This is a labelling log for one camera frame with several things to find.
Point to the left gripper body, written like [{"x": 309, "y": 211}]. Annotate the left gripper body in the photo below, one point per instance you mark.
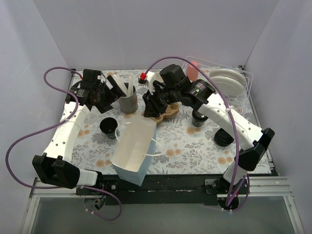
[{"x": 107, "y": 98}]

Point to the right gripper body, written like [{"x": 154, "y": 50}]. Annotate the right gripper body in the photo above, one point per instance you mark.
[{"x": 153, "y": 100}]

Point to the white blue paper bag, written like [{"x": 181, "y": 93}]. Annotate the white blue paper bag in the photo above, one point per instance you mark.
[{"x": 136, "y": 146}]

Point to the dark takeout coffee cup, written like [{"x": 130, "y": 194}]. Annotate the dark takeout coffee cup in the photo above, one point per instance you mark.
[{"x": 198, "y": 119}]

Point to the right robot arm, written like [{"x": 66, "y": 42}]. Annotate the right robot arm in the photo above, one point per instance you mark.
[{"x": 171, "y": 85}]

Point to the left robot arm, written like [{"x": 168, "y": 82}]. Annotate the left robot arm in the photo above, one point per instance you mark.
[{"x": 54, "y": 165}]

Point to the brown cardboard cup carrier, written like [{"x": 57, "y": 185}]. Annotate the brown cardboard cup carrier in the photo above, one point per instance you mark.
[{"x": 171, "y": 111}]

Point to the grey straw holder cup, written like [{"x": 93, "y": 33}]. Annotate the grey straw holder cup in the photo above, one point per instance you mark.
[{"x": 129, "y": 104}]

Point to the pink plastic cup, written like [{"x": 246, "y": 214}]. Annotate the pink plastic cup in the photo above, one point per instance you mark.
[{"x": 192, "y": 73}]

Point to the white plate back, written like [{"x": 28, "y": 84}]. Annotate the white plate back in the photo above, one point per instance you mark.
[{"x": 228, "y": 73}]

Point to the white plate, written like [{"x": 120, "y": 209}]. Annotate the white plate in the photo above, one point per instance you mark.
[
  {"x": 228, "y": 73},
  {"x": 228, "y": 86}
]

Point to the white plate front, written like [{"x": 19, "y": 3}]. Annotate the white plate front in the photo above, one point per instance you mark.
[{"x": 228, "y": 86}]

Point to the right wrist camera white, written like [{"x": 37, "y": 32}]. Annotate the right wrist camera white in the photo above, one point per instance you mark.
[{"x": 148, "y": 80}]

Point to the white wire dish rack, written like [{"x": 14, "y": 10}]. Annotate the white wire dish rack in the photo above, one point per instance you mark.
[{"x": 241, "y": 103}]

